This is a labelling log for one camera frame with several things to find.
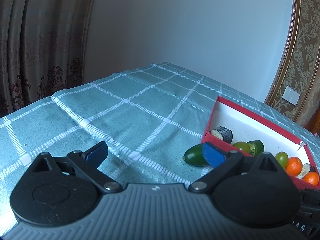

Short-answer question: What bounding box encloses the green tomato small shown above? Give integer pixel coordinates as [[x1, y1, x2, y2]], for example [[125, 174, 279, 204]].
[[232, 141, 251, 154]]

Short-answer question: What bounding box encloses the dark cylinder piece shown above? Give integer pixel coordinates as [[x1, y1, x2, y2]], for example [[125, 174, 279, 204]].
[[209, 126, 233, 144], [298, 163, 316, 179]]

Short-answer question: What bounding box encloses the green cucumber end piece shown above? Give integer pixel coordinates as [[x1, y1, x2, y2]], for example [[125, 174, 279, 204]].
[[182, 144, 209, 167]]

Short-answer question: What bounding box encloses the green cucumber cut piece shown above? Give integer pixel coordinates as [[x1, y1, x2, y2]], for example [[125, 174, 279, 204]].
[[247, 140, 264, 157]]

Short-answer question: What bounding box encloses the orange mandarin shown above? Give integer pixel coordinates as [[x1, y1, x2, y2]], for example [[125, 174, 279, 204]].
[[285, 157, 303, 177], [303, 172, 319, 186]]

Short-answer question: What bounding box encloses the red shallow cardboard tray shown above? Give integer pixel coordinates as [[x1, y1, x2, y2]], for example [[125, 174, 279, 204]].
[[200, 95, 320, 193]]

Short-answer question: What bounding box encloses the green plaid tablecloth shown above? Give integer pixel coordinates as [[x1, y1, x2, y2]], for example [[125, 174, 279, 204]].
[[1, 62, 319, 234]]

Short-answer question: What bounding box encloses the ornate wallpaper panel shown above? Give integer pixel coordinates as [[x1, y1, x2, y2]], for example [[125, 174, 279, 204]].
[[265, 0, 319, 127]]

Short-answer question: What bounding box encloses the patterned brown curtain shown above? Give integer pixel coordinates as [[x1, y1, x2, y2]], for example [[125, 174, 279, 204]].
[[1, 0, 93, 116]]

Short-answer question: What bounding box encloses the white wall switch panel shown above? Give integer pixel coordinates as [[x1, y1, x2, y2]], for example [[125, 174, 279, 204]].
[[282, 86, 300, 106]]

